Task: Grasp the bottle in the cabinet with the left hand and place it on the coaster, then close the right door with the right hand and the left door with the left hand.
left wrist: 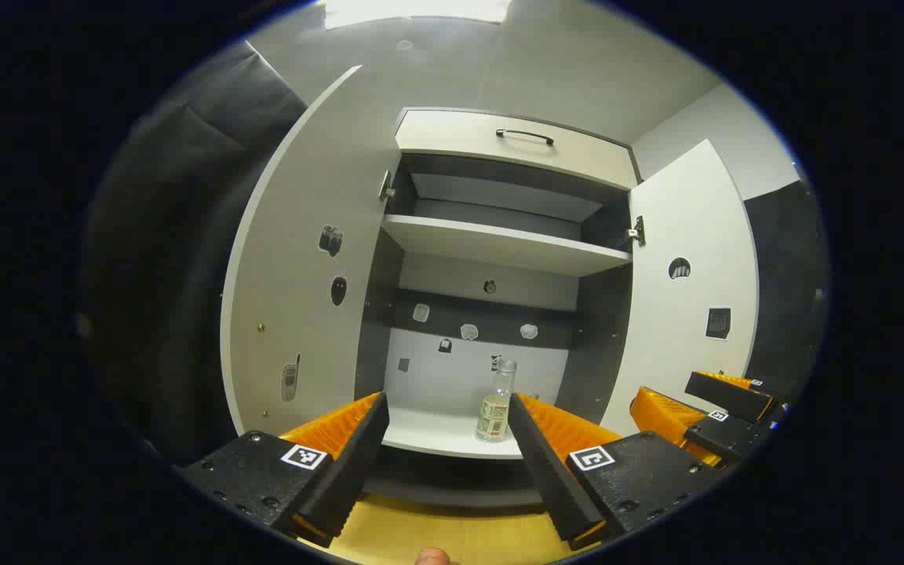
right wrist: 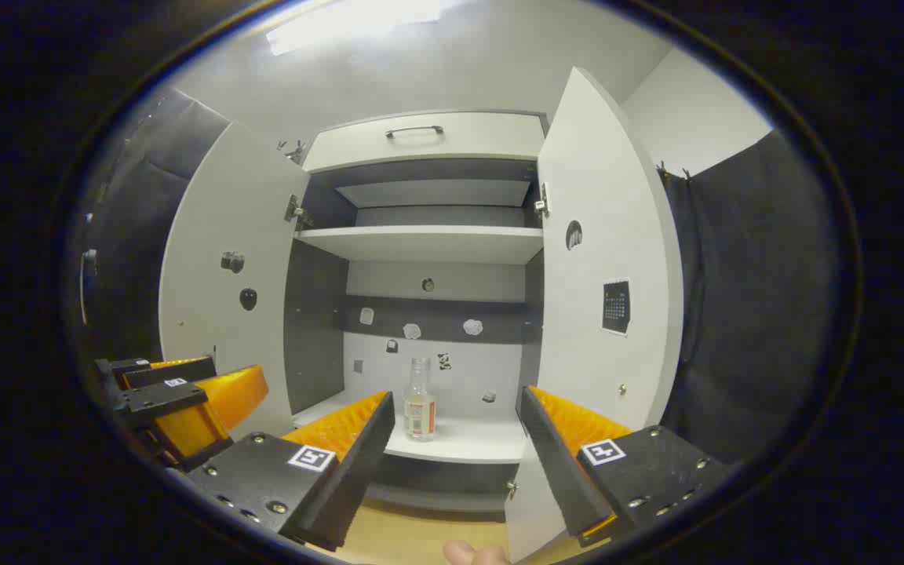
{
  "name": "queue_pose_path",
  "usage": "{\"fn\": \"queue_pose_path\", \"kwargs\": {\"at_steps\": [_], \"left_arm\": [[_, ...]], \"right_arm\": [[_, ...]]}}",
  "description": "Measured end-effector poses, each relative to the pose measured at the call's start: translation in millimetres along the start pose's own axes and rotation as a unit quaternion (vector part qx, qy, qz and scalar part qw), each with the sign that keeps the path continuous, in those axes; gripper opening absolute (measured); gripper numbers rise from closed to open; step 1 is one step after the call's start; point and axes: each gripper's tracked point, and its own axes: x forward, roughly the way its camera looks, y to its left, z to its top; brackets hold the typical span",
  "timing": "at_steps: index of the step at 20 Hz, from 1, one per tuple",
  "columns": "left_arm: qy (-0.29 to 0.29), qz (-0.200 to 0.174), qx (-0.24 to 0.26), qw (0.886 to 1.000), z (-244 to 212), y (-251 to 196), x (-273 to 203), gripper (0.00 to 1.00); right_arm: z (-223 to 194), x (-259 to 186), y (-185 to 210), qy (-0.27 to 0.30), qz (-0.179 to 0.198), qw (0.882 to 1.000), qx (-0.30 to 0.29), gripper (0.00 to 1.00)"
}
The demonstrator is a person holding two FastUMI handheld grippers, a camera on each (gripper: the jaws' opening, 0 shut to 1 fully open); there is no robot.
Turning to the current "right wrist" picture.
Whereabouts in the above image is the white cabinet shelf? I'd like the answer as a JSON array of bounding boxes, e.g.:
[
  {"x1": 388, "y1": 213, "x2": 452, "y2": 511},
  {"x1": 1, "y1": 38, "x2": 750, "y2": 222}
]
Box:
[
  {"x1": 293, "y1": 391, "x2": 531, "y2": 465},
  {"x1": 295, "y1": 225, "x2": 545, "y2": 265}
]

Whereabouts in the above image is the white cabinet drawer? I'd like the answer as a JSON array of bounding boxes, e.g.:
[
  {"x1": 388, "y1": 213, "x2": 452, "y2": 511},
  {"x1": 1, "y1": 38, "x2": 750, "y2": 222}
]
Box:
[{"x1": 303, "y1": 110, "x2": 547, "y2": 173}]

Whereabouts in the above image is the white and grey cabinet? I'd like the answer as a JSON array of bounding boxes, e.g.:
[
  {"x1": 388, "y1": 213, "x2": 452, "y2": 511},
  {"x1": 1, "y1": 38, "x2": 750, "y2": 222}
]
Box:
[{"x1": 283, "y1": 108, "x2": 551, "y2": 515}]

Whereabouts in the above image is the ceiling light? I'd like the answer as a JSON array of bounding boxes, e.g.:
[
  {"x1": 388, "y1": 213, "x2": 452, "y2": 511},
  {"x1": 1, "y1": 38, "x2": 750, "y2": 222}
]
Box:
[{"x1": 266, "y1": 0, "x2": 457, "y2": 57}]

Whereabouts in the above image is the white cabinet door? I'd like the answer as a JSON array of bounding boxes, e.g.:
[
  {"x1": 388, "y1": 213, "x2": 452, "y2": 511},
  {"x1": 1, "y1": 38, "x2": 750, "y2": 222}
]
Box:
[
  {"x1": 503, "y1": 67, "x2": 684, "y2": 564},
  {"x1": 158, "y1": 122, "x2": 312, "y2": 440}
]

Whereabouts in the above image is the clear glass bottle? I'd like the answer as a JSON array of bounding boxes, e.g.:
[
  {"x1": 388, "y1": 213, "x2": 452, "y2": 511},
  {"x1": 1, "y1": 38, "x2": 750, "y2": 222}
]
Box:
[{"x1": 403, "y1": 357, "x2": 437, "y2": 442}]

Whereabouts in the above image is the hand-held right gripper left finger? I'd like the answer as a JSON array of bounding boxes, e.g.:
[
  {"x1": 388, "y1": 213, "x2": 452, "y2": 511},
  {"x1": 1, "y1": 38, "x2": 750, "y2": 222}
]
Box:
[{"x1": 184, "y1": 390, "x2": 396, "y2": 552}]

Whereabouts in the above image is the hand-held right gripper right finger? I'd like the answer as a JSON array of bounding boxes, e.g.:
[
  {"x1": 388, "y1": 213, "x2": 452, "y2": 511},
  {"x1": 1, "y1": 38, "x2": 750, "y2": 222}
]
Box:
[{"x1": 516, "y1": 385, "x2": 729, "y2": 549}]

